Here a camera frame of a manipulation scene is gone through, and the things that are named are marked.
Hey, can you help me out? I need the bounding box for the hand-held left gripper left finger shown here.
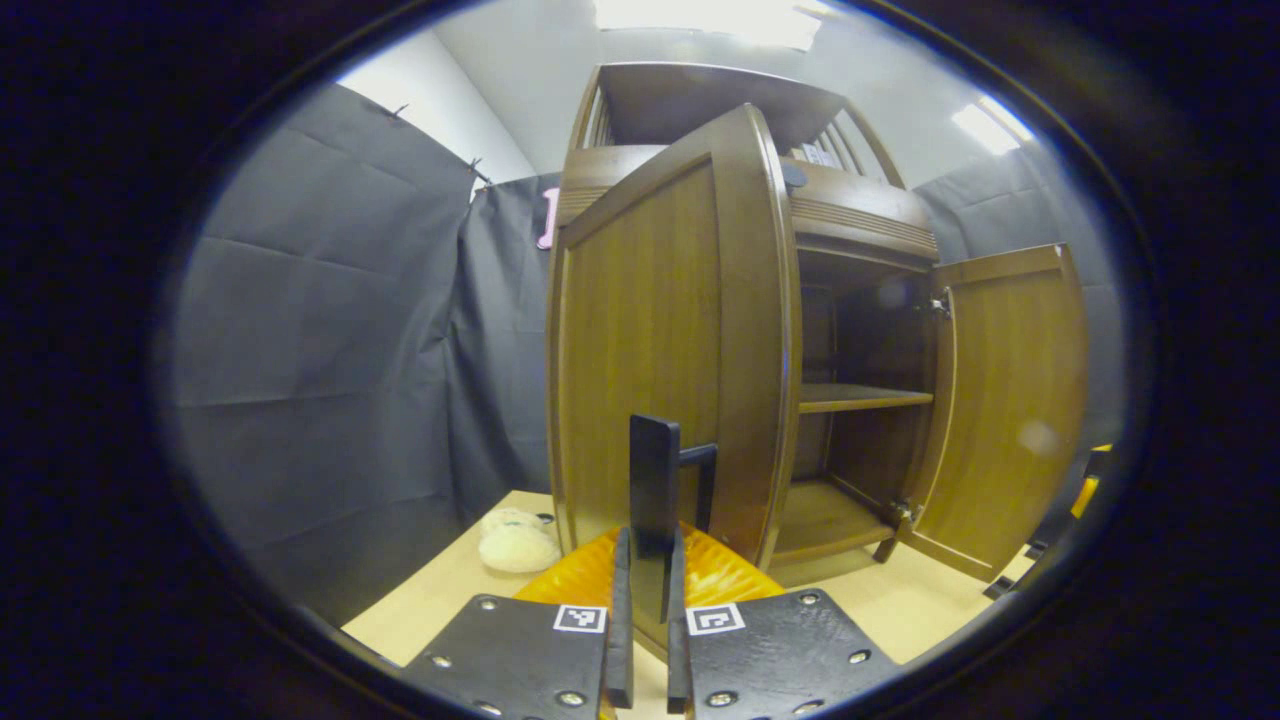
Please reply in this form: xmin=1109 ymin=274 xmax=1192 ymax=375
xmin=400 ymin=525 xmax=635 ymax=720

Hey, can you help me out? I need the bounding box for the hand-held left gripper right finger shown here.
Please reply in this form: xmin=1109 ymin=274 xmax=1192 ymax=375
xmin=665 ymin=520 xmax=901 ymax=720

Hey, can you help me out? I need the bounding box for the wooden shoe cabinet door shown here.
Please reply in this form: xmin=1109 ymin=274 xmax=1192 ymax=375
xmin=545 ymin=103 xmax=804 ymax=661
xmin=895 ymin=243 xmax=1091 ymax=584

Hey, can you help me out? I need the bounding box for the black door handle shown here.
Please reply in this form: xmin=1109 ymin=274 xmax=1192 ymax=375
xmin=628 ymin=414 xmax=719 ymax=623

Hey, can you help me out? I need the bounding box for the wooden double-door shoe cabinet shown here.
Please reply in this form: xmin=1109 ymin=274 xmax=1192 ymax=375
xmin=555 ymin=62 xmax=941 ymax=566

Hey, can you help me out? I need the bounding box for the white plush toy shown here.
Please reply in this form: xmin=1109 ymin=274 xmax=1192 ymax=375
xmin=478 ymin=508 xmax=563 ymax=574

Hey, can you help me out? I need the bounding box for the wooden inner shelf board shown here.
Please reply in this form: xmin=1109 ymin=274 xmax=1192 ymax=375
xmin=798 ymin=383 xmax=934 ymax=415

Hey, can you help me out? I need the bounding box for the small ceiling light panel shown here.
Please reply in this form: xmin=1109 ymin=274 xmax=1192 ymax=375
xmin=950 ymin=95 xmax=1036 ymax=156

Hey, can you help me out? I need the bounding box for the black backdrop cloth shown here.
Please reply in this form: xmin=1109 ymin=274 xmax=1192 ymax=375
xmin=165 ymin=82 xmax=1126 ymax=626

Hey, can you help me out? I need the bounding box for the large ceiling light panel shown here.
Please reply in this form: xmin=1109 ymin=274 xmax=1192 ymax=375
xmin=592 ymin=0 xmax=831 ymax=51

